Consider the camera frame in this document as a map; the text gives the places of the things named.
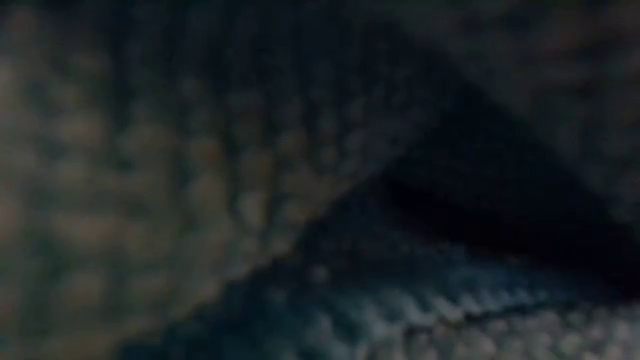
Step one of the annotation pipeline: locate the blue microfiber towel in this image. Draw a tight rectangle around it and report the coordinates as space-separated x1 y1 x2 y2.
114 164 640 360

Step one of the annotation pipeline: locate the yellow microfiber towel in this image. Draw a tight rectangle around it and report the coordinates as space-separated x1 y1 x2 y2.
0 0 640 360

